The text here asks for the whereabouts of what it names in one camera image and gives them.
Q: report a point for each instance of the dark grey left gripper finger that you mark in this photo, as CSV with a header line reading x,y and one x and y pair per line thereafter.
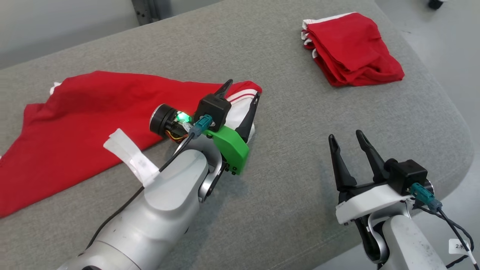
x,y
247,125
224,91

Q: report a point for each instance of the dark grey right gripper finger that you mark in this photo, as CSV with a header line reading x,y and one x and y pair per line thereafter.
x,y
373,157
340,168

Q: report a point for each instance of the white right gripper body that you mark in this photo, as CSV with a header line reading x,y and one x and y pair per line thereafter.
x,y
371,202

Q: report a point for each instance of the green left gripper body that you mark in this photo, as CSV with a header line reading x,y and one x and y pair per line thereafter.
x,y
230,150

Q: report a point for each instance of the red Bulls basketball jersey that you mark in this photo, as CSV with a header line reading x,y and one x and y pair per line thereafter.
x,y
82,123

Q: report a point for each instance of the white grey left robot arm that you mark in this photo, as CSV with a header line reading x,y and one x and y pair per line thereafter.
x,y
161,210

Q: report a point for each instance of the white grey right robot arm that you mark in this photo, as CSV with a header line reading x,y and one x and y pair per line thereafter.
x,y
408,243

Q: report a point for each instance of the folded red garment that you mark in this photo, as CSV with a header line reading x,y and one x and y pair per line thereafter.
x,y
352,48

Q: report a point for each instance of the black caster wheel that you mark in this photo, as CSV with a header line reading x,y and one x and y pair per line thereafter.
x,y
435,3

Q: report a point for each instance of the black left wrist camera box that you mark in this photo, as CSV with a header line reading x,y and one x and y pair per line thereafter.
x,y
213,108

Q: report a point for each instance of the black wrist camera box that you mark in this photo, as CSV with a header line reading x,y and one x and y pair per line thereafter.
x,y
408,176
213,108

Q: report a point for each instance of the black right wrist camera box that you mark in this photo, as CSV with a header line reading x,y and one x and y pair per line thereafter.
x,y
408,176

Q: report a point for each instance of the grey aluminium wall post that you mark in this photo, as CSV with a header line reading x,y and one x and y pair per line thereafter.
x,y
150,11

